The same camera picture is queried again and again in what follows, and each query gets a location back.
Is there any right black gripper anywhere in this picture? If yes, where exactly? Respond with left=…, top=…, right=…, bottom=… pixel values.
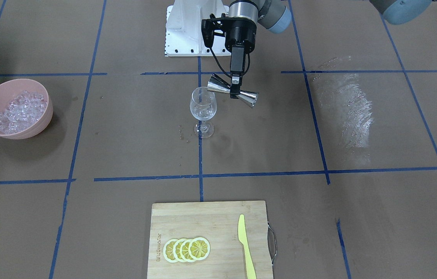
left=224, top=17, right=257, bottom=97

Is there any steel double jigger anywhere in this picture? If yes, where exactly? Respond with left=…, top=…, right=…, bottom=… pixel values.
left=207, top=74, right=258, bottom=108

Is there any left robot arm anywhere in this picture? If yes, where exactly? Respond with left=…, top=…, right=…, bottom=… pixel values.
left=369, top=0, right=432, bottom=25

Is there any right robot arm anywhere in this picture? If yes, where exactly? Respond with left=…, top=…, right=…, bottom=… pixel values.
left=223, top=0, right=291, bottom=99

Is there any clear wine glass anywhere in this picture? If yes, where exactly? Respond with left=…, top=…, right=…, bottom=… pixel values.
left=189, top=87, right=217, bottom=138

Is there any pink bowl of ice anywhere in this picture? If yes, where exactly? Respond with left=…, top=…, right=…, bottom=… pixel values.
left=0, top=78, right=53, bottom=140

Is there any wooden cutting board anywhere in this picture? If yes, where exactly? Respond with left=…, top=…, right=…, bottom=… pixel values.
left=146, top=201, right=274, bottom=279

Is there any yellow plastic knife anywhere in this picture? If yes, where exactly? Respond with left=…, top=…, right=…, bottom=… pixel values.
left=237, top=214, right=257, bottom=279

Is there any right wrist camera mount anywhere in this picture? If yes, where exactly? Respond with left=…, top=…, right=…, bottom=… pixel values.
left=201, top=14, right=229, bottom=49

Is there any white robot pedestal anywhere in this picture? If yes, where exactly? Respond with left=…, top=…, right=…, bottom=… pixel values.
left=164, top=0, right=229, bottom=57

